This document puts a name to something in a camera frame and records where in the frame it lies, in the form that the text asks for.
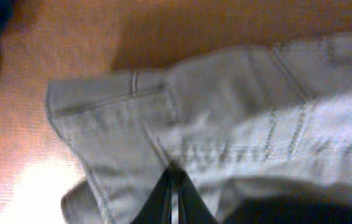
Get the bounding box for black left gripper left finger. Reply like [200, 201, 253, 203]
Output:
[131, 169, 172, 224]

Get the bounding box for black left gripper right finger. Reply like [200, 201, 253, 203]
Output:
[173, 169, 218, 224]

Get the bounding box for grey shorts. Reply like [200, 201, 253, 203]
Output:
[45, 33, 352, 223]

